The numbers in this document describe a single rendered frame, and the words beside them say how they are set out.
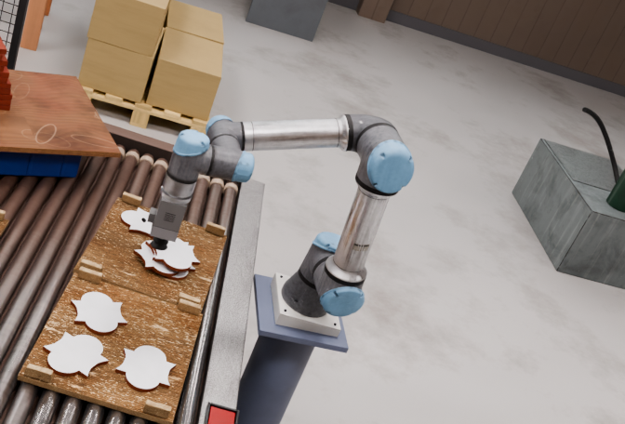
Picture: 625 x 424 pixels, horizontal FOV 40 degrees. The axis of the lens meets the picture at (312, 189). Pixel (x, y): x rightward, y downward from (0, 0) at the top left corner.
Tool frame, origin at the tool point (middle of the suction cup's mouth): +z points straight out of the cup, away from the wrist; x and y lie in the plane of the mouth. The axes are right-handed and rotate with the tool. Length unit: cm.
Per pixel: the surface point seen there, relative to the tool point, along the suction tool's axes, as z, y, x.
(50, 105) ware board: 8, -74, -41
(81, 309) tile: 17.3, 9.7, -13.8
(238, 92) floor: 112, -385, 48
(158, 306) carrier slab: 18.4, -0.3, 4.7
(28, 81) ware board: 8, -86, -50
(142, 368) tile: 17.3, 25.5, 3.3
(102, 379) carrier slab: 18.4, 30.8, -4.9
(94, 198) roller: 20, -46, -19
